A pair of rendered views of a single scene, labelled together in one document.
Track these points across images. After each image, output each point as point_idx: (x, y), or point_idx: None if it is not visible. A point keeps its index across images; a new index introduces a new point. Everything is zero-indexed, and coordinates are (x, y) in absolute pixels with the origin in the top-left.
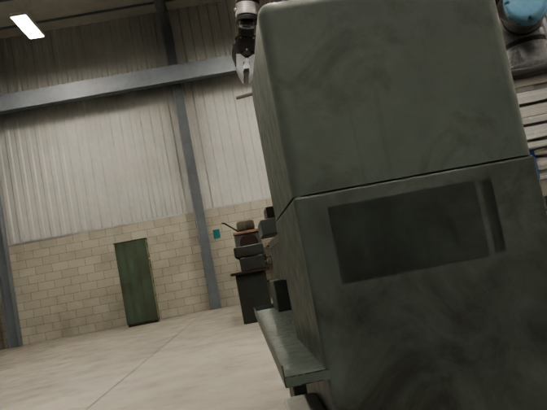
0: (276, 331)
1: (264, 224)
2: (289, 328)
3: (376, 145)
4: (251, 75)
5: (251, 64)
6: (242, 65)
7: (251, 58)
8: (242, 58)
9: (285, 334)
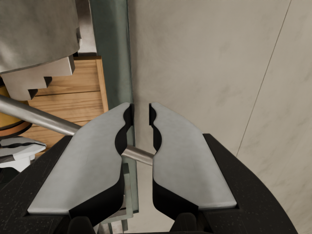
0: (121, 51)
1: (125, 170)
2: (112, 56)
3: None
4: (116, 106)
5: (102, 140)
6: (166, 135)
7: (99, 176)
8: (166, 167)
9: (114, 14)
